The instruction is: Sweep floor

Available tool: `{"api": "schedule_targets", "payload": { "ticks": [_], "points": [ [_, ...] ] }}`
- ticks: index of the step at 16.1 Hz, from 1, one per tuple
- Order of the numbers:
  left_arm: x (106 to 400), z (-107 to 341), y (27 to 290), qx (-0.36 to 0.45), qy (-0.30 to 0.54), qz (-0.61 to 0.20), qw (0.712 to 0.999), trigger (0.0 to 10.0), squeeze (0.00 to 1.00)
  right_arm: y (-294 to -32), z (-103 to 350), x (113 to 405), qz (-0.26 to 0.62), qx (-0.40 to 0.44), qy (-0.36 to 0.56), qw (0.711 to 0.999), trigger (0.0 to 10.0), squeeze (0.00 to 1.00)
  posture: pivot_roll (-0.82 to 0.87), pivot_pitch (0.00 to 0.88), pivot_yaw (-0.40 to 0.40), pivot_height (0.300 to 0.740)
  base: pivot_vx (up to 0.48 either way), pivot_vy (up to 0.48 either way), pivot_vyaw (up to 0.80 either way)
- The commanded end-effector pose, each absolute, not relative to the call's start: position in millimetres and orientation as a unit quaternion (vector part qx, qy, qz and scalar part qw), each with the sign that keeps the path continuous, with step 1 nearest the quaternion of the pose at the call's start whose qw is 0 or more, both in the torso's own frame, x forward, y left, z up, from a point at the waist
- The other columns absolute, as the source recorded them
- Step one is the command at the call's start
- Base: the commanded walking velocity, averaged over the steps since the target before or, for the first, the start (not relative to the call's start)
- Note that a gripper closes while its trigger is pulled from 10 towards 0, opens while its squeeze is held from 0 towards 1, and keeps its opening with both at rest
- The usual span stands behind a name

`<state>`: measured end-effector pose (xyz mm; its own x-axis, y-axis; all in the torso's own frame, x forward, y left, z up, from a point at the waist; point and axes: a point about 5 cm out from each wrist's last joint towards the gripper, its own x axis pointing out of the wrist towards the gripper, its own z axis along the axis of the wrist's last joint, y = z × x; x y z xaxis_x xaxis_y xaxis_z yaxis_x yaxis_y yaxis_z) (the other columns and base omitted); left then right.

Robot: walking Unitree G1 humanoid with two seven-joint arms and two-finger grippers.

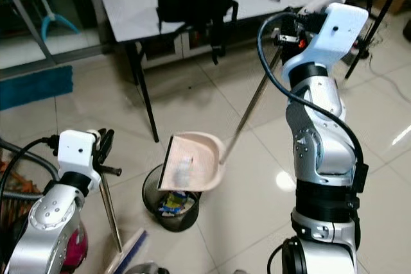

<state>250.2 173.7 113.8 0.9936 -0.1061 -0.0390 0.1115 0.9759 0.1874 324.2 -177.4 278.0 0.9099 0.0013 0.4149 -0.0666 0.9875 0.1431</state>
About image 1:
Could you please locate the grey dust clump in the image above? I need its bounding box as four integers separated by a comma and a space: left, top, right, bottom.
175, 155, 197, 186

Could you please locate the beige long-handled dustpan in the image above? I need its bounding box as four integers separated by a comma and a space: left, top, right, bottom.
157, 0, 348, 193

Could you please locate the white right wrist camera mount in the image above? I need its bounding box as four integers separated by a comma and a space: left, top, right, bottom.
281, 3, 371, 74

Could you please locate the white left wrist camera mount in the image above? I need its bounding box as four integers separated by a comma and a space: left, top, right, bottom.
57, 130, 103, 189

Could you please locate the broom with silver handle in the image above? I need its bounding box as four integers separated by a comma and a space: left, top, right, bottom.
99, 173, 150, 274

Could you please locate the teal stand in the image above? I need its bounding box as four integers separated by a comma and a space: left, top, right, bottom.
31, 0, 82, 44

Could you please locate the colourful wrapper rubbish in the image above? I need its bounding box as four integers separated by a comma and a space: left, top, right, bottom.
159, 191, 191, 218

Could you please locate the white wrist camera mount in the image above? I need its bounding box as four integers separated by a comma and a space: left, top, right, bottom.
281, 3, 371, 74
57, 130, 103, 189

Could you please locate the grey vacuum cleaner hose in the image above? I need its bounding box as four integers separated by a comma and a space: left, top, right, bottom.
0, 138, 64, 199

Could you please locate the brown wooden rack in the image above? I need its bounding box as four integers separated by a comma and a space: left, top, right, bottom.
0, 187, 34, 274

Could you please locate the magenta vacuum cleaner body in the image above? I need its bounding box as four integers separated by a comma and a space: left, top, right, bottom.
60, 225, 90, 272

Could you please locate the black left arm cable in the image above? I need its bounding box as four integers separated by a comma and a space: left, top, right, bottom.
0, 135, 62, 227

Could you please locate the black mesh waste bin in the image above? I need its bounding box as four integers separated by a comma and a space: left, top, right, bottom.
142, 163, 200, 233

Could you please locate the blue floor mat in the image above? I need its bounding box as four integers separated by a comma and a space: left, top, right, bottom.
0, 65, 74, 112

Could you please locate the aluminium glass door frame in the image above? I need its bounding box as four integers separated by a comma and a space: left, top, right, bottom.
0, 0, 105, 74

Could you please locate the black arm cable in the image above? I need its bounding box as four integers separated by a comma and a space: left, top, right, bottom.
256, 11, 368, 182
0, 135, 62, 227

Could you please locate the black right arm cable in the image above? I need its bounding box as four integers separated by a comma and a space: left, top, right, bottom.
256, 11, 368, 182

